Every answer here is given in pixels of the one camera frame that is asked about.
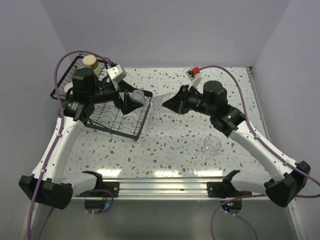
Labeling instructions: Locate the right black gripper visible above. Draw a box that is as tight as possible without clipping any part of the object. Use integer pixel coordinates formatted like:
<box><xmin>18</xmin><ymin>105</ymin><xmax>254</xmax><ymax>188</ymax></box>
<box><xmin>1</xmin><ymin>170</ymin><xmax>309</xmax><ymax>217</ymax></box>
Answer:
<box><xmin>162</xmin><ymin>84</ymin><xmax>215</xmax><ymax>117</ymax></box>

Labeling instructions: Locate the clear plastic cup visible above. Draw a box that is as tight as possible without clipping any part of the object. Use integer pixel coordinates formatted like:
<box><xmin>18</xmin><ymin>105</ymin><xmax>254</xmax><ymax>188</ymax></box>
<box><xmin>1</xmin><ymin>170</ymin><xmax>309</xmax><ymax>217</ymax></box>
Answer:
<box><xmin>131</xmin><ymin>89</ymin><xmax>146</xmax><ymax>105</ymax></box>
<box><xmin>200</xmin><ymin>135</ymin><xmax>222</xmax><ymax>159</ymax></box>
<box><xmin>151</xmin><ymin>92</ymin><xmax>176</xmax><ymax>113</ymax></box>

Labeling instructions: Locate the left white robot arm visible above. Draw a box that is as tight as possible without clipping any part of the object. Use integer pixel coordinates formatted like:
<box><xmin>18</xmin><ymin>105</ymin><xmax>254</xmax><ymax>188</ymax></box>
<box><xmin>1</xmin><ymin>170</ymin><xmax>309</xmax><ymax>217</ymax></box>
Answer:
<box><xmin>18</xmin><ymin>65</ymin><xmax>143</xmax><ymax>210</ymax></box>

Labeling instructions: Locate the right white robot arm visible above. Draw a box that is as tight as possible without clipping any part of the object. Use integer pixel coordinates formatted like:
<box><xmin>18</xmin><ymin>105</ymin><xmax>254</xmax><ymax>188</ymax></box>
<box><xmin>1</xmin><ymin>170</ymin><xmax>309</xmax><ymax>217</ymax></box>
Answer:
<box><xmin>162</xmin><ymin>80</ymin><xmax>311</xmax><ymax>207</ymax></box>

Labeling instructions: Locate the beige cup far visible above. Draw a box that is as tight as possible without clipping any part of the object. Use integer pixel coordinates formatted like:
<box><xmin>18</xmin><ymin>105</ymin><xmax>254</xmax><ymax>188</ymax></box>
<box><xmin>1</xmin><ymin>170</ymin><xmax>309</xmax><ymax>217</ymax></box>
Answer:
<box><xmin>82</xmin><ymin>54</ymin><xmax>101</xmax><ymax>77</ymax></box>

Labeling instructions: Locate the beige cup near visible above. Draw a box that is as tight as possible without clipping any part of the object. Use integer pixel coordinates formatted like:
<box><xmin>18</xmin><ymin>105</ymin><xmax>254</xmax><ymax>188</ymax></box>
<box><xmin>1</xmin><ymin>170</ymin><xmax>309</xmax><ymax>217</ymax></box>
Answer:
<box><xmin>63</xmin><ymin>82</ymin><xmax>73</xmax><ymax>98</ymax></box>

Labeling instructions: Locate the black wire dish rack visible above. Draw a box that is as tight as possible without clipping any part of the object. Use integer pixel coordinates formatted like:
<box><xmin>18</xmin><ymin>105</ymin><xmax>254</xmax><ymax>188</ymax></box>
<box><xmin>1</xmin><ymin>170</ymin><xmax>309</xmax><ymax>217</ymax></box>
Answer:
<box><xmin>50</xmin><ymin>52</ymin><xmax>153</xmax><ymax>141</ymax></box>

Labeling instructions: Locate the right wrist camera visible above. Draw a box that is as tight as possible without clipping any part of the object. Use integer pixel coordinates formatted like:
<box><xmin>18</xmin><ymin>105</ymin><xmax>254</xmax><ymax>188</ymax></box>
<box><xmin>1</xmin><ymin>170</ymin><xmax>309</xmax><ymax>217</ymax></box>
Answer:
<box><xmin>186</xmin><ymin>67</ymin><xmax>203</xmax><ymax>89</ymax></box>

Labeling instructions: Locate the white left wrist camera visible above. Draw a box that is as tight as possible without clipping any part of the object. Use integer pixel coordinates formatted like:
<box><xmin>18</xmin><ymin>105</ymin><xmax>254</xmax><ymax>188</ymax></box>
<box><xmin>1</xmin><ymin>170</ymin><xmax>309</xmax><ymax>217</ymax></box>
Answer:
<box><xmin>106</xmin><ymin>64</ymin><xmax>127</xmax><ymax>90</ymax></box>

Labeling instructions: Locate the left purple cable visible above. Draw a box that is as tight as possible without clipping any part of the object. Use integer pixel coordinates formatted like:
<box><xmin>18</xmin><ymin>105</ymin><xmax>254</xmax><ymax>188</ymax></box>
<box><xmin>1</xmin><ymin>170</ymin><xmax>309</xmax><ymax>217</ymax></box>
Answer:
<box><xmin>24</xmin><ymin>51</ymin><xmax>118</xmax><ymax>240</ymax></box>

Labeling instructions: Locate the purple cable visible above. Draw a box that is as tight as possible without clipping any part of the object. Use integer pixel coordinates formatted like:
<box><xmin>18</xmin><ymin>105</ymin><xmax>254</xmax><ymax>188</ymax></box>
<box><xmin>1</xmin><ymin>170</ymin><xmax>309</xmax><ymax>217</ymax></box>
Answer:
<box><xmin>24</xmin><ymin>51</ymin><xmax>118</xmax><ymax>240</ymax></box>
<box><xmin>198</xmin><ymin>65</ymin><xmax>320</xmax><ymax>240</ymax></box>

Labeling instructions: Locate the aluminium mounting rail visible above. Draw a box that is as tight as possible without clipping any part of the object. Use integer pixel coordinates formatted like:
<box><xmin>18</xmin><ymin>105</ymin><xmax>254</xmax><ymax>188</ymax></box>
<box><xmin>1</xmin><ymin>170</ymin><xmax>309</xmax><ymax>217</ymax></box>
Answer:
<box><xmin>72</xmin><ymin>177</ymin><xmax>295</xmax><ymax>200</ymax></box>

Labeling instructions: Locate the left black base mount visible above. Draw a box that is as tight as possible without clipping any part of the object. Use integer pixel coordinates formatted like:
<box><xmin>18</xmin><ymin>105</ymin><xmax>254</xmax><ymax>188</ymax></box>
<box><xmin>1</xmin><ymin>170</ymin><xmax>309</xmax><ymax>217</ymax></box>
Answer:
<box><xmin>78</xmin><ymin>181</ymin><xmax>120</xmax><ymax>198</ymax></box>

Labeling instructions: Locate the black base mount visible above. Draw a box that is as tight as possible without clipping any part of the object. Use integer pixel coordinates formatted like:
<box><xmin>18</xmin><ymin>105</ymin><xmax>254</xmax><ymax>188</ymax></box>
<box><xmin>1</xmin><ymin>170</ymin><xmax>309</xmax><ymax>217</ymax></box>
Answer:
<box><xmin>78</xmin><ymin>181</ymin><xmax>120</xmax><ymax>198</ymax></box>
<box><xmin>206</xmin><ymin>181</ymin><xmax>253</xmax><ymax>199</ymax></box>

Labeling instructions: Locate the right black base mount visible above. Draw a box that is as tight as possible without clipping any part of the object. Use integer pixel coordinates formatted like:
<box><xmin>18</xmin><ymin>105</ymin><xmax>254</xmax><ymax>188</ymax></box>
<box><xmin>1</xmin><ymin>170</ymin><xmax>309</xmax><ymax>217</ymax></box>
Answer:
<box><xmin>206</xmin><ymin>181</ymin><xmax>253</xmax><ymax>199</ymax></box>

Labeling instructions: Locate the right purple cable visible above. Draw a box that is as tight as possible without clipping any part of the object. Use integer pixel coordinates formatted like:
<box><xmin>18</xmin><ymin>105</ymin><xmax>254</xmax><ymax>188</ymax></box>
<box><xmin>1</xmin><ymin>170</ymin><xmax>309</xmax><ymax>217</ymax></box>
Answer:
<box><xmin>198</xmin><ymin>65</ymin><xmax>320</xmax><ymax>240</ymax></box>

